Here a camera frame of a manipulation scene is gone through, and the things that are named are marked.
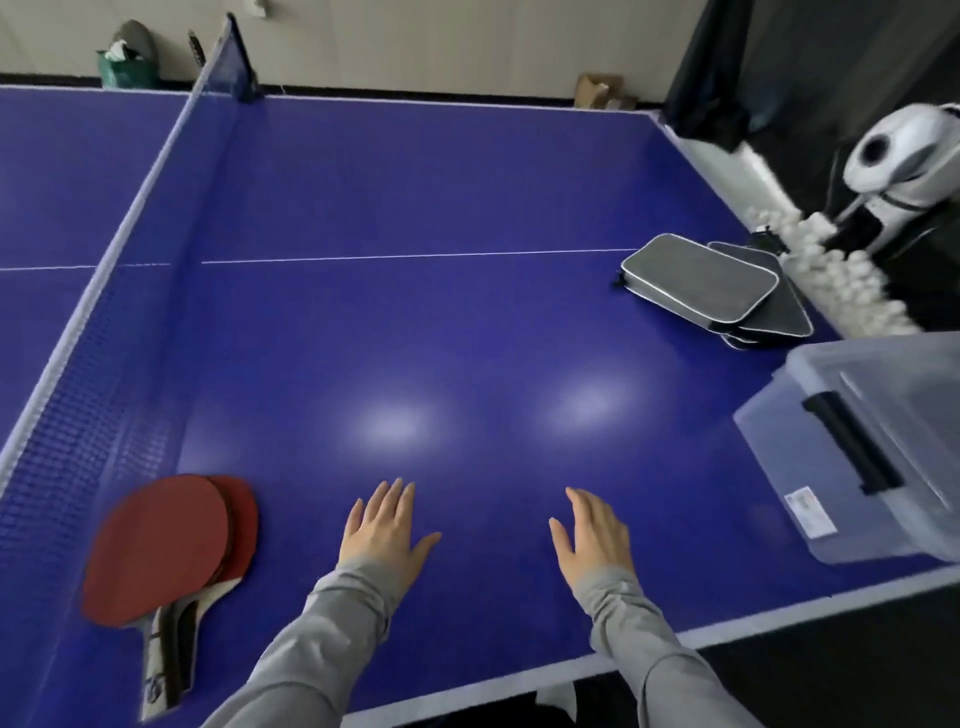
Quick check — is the black net post clamp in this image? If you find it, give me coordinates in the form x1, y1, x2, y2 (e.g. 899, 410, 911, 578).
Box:
217, 13, 264, 103

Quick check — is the red paddle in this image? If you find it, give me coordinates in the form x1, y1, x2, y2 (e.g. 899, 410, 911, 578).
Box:
80, 473, 230, 725
176, 476, 260, 695

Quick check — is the blue table tennis net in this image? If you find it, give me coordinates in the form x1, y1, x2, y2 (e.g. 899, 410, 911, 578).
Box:
0, 33, 241, 706

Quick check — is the grey round lid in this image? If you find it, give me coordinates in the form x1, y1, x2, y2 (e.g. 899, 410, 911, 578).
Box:
112, 20, 159, 61

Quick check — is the person's left forearm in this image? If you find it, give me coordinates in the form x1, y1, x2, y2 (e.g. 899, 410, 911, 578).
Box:
200, 558, 410, 728

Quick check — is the green waste bin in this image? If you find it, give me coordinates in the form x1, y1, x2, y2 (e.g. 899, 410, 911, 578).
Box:
95, 41, 160, 91

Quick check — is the person's right forearm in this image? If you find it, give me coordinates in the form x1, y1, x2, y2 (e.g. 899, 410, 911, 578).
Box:
573, 563, 763, 728

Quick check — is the brown cardboard box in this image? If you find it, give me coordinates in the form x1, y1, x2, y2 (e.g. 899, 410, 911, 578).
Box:
574, 72, 639, 112

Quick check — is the clear plastic box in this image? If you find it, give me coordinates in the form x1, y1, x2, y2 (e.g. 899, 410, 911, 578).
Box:
733, 331, 960, 565

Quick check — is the white ball serving machine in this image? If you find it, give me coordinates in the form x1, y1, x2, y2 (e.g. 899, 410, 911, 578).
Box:
828, 102, 960, 256

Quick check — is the person's right hand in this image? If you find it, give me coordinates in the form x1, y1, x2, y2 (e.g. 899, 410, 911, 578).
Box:
548, 487, 637, 594

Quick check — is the pile of white balls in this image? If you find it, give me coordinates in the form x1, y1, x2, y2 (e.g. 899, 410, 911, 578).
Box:
746, 206, 924, 339

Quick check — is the white ball collection tray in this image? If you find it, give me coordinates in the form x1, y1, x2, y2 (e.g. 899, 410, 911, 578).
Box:
656, 112, 924, 339

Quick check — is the person's left hand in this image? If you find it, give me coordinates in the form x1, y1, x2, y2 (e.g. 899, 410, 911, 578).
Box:
337, 478, 444, 594

